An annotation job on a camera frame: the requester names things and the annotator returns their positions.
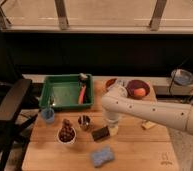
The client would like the black eraser block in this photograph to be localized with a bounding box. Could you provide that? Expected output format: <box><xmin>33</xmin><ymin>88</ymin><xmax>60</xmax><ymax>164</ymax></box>
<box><xmin>92</xmin><ymin>126</ymin><xmax>110</xmax><ymax>141</ymax></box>

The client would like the blue sponge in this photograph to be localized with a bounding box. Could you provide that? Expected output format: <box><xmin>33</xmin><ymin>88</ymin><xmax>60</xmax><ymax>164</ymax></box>
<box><xmin>90</xmin><ymin>146</ymin><xmax>115</xmax><ymax>167</ymax></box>

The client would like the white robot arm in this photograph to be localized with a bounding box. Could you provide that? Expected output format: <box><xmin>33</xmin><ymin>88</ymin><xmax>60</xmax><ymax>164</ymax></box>
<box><xmin>101</xmin><ymin>88</ymin><xmax>193</xmax><ymax>135</ymax></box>

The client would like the small metal cup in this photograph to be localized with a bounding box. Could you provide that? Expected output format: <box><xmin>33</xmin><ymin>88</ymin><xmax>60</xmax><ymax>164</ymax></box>
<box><xmin>78</xmin><ymin>115</ymin><xmax>91</xmax><ymax>131</ymax></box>

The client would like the yellow banana toy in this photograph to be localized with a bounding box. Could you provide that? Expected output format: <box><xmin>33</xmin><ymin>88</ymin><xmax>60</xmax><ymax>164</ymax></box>
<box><xmin>141</xmin><ymin>121</ymin><xmax>155</xmax><ymax>130</ymax></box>

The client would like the orange fruit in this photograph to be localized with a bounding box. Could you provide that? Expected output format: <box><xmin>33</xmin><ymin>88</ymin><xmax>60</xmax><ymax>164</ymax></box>
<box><xmin>134</xmin><ymin>88</ymin><xmax>146</xmax><ymax>97</ymax></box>

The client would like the white bowl of pinecones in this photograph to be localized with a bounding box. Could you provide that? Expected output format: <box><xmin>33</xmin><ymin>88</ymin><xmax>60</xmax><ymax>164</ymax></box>
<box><xmin>57</xmin><ymin>119</ymin><xmax>76</xmax><ymax>146</ymax></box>

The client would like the orange bowl with cloth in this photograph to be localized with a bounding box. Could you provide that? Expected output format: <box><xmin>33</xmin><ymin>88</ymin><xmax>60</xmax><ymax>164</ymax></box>
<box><xmin>105</xmin><ymin>78</ymin><xmax>127</xmax><ymax>91</ymax></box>

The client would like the maroon bowl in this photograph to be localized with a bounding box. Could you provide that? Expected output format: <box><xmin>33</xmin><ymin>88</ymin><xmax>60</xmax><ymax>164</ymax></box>
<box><xmin>126</xmin><ymin>80</ymin><xmax>150</xmax><ymax>99</ymax></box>

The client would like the green plastic tray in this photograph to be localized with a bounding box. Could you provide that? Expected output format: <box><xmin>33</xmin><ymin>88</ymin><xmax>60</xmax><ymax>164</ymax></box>
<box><xmin>39</xmin><ymin>74</ymin><xmax>94</xmax><ymax>110</ymax></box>

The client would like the blue plastic cup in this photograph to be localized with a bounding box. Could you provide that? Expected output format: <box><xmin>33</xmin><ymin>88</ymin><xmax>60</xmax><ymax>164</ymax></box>
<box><xmin>41</xmin><ymin>108</ymin><xmax>55</xmax><ymax>123</ymax></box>

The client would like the black office chair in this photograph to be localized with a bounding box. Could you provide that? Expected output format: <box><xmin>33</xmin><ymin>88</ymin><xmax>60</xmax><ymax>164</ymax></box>
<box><xmin>0</xmin><ymin>79</ymin><xmax>37</xmax><ymax>171</ymax></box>

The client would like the orange handled brush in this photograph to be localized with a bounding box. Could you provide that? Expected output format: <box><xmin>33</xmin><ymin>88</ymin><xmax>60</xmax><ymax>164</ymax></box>
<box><xmin>78</xmin><ymin>73</ymin><xmax>88</xmax><ymax>104</ymax></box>

